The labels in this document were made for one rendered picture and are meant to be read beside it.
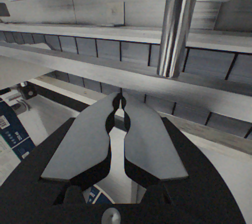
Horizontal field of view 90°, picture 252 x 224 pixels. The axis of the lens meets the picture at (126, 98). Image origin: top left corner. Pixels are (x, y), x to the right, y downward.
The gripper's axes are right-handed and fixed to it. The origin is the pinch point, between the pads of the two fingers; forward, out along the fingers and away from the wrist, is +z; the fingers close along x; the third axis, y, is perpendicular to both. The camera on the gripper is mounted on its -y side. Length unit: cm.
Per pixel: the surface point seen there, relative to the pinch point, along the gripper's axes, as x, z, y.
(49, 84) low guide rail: -12.4, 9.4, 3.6
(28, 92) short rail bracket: -21.9, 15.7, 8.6
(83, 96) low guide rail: -5.4, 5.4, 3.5
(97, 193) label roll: -9.0, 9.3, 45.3
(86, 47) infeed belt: -5.0, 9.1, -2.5
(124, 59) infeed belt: 0.4, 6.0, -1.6
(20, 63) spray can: -14.4, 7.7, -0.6
